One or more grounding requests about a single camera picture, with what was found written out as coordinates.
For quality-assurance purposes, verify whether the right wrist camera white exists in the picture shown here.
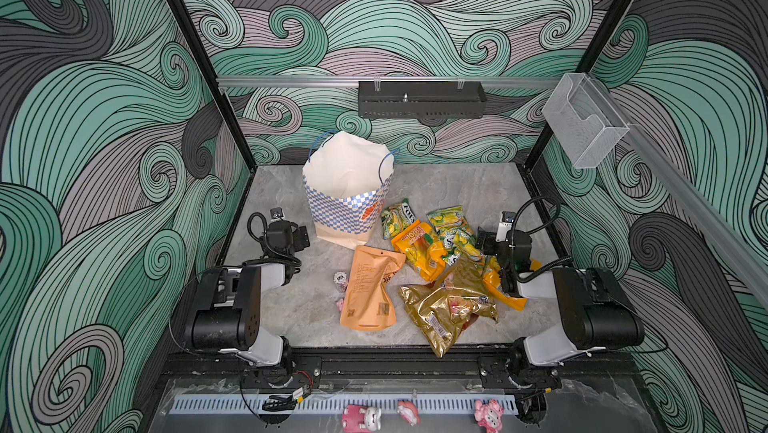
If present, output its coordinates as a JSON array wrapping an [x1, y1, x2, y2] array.
[[495, 210, 516, 242]]

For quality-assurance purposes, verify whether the grey right wall rail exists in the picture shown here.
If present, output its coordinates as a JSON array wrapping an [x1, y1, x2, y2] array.
[[597, 83, 767, 303]]

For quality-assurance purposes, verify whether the yellow orange candy bag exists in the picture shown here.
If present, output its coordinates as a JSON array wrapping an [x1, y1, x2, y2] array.
[[391, 220, 448, 283]]

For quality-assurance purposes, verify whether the small patterned cylinder toy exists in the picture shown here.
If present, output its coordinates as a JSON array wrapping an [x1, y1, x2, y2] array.
[[333, 271, 348, 292]]

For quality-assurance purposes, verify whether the grey horizontal wall rail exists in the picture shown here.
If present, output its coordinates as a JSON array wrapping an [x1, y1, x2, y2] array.
[[217, 75, 560, 90]]

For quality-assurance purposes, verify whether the pink bear toy right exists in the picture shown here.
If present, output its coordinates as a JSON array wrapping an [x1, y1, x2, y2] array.
[[474, 399, 504, 433]]

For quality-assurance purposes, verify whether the clear plastic wall holder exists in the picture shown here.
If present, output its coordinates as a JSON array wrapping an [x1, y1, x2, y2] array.
[[542, 73, 629, 170]]

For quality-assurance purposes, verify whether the gold foil snack bag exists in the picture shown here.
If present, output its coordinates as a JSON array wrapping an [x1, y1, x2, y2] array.
[[398, 261, 499, 358]]

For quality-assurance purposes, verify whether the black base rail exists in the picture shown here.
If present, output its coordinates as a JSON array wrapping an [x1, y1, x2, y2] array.
[[161, 344, 637, 392]]

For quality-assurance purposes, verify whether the blue checkered paper bag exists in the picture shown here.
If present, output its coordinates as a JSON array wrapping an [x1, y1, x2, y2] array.
[[302, 131, 397, 250]]

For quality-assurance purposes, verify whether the orange snack pouch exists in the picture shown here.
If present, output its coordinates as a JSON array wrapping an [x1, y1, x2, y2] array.
[[340, 246, 406, 332]]

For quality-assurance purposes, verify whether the green Fox's candy bag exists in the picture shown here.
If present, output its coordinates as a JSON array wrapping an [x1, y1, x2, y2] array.
[[380, 198, 417, 240], [427, 206, 475, 248]]

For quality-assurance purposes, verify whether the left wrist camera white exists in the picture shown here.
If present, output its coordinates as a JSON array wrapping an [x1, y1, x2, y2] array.
[[269, 207, 285, 223]]

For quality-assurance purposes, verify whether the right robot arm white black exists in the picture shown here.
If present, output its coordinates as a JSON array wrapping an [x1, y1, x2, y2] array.
[[477, 229, 645, 387]]

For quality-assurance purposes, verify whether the pink white toy left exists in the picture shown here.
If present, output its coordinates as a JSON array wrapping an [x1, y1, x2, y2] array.
[[342, 405, 382, 433]]

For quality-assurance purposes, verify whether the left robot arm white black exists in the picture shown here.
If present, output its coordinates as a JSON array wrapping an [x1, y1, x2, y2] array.
[[182, 208, 310, 383]]

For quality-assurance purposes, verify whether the black wall tray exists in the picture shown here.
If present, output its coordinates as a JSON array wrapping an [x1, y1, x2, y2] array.
[[357, 80, 487, 122]]

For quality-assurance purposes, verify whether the pink toy middle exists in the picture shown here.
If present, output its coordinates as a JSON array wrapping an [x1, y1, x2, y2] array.
[[397, 401, 421, 426]]

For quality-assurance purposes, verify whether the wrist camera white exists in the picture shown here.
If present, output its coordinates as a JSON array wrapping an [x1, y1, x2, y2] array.
[[495, 210, 516, 242], [269, 207, 285, 223]]

